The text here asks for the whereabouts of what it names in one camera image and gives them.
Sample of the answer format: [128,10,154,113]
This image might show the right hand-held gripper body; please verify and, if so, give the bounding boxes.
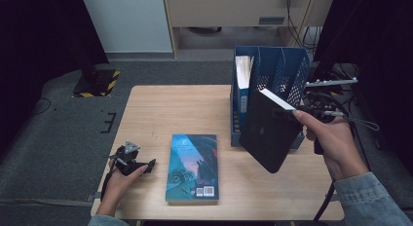
[296,77,358,125]

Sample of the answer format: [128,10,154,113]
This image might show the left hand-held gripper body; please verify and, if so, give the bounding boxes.
[110,140,146,176]

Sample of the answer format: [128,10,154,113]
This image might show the black book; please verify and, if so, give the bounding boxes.
[239,88,297,174]

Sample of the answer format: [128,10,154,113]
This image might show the teal illustrated book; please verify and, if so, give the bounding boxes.
[165,133,219,203]

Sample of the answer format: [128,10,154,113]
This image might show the blue plastic file rack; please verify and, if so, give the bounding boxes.
[229,45,311,150]

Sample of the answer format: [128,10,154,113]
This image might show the bright blue book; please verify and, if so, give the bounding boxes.
[234,55,255,133]

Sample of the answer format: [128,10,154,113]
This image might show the person's left hand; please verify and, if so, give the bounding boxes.
[102,162,149,206]

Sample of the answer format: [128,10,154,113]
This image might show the person's right hand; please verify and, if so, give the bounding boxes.
[291,109,370,182]

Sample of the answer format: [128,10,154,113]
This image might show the black floor tape marks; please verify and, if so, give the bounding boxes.
[99,112,117,134]

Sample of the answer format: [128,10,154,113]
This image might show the grey tape strip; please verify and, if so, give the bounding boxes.
[85,191,105,203]

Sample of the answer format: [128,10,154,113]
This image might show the black curtain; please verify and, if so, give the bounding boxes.
[313,0,413,175]
[0,0,110,156]

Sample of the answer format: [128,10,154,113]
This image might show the beige wooden cabinet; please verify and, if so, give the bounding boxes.
[162,0,337,59]

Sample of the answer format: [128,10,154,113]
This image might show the white panel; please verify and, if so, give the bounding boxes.
[80,0,173,54]

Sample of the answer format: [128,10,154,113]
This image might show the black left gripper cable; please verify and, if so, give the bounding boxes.
[100,154,118,201]

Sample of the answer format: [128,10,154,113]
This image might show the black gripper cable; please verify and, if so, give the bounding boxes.
[311,93,381,222]
[100,154,118,201]

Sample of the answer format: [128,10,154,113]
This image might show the black hanging cables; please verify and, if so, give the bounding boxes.
[284,0,322,52]

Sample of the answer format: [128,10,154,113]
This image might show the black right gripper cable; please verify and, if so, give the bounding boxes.
[311,93,381,222]

